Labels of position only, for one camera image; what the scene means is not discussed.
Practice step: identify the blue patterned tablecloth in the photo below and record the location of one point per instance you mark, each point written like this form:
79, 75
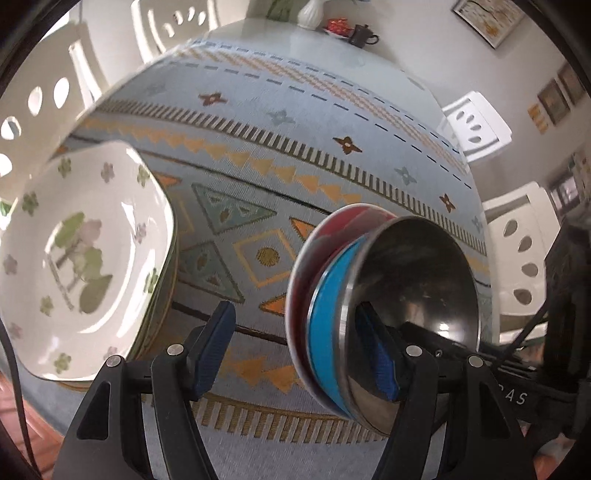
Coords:
277, 152

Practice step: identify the white ceramic vase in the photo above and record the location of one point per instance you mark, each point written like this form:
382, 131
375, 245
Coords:
310, 11

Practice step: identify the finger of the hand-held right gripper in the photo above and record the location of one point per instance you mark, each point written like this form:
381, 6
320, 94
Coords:
531, 392

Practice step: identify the white plastic chair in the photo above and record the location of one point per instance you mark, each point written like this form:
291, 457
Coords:
184, 23
46, 74
485, 113
535, 217

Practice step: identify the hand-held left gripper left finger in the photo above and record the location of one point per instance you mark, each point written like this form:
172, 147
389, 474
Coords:
214, 346

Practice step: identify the red patterned cup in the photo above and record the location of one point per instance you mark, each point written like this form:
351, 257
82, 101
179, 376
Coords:
337, 25

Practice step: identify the small framed wall picture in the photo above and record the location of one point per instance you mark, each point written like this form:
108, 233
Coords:
571, 83
553, 101

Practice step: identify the cluttered dark shelf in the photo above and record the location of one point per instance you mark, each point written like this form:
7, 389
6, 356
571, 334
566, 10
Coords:
570, 184

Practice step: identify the blue steel bowl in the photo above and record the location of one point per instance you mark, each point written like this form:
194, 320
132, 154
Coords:
328, 318

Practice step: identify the small yellow wall picture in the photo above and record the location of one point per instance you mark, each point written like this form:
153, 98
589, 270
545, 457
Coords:
536, 117

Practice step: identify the large framed wall picture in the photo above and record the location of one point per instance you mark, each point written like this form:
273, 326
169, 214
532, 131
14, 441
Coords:
489, 18

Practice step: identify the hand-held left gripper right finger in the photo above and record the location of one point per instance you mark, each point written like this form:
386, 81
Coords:
385, 364

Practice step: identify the white floral square plate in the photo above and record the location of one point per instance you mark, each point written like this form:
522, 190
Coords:
92, 258

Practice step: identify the green rimmed square plate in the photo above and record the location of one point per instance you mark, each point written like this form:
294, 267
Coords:
161, 295

